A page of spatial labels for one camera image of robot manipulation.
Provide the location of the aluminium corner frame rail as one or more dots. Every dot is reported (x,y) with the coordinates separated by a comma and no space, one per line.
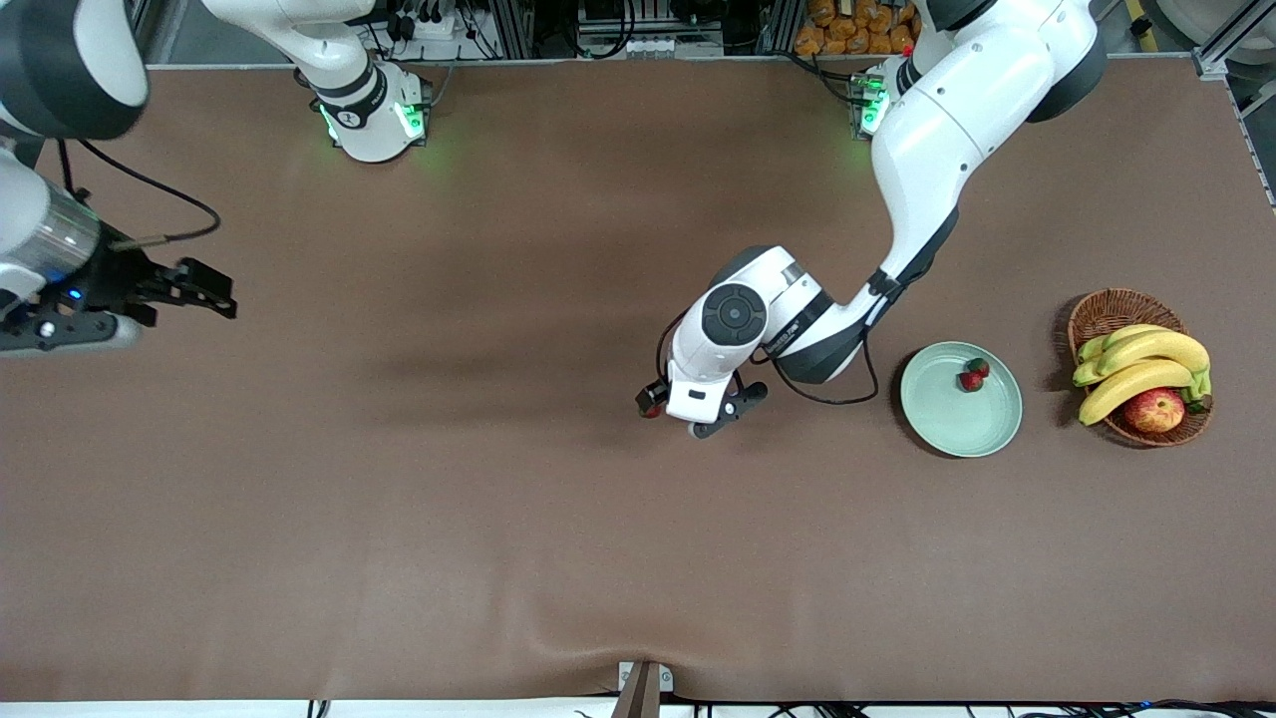
(1221,55)

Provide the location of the red strawberry green calyx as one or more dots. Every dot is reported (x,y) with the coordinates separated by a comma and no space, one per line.
(652,408)
(981,368)
(969,382)

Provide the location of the red yellow apple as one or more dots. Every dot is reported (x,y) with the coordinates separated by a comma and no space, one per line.
(1154,411)

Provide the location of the aluminium frame post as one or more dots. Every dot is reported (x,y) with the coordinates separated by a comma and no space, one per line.
(513,30)

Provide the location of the yellow banana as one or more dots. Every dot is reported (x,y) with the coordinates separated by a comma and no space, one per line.
(1121,335)
(1161,349)
(1131,387)
(1085,375)

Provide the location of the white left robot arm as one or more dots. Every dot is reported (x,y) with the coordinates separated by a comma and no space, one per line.
(957,130)

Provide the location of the white connector block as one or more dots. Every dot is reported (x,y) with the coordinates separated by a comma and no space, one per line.
(650,46)

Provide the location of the pale green round plate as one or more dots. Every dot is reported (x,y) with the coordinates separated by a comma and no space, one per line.
(962,414)

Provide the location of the metal table edge bracket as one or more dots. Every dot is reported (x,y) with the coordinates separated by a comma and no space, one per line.
(643,688)

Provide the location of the white power strip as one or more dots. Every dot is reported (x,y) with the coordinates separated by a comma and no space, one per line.
(431,28)

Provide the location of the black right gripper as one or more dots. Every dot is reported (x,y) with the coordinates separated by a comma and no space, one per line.
(112,282)

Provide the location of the brown wicker basket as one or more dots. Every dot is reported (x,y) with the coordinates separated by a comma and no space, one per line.
(1112,311)

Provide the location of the pile of brown breads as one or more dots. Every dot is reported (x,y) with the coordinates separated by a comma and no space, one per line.
(847,35)

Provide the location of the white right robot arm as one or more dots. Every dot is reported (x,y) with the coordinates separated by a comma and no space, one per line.
(369,125)

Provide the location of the large table cover mat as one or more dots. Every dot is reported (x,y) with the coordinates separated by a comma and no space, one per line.
(498,449)

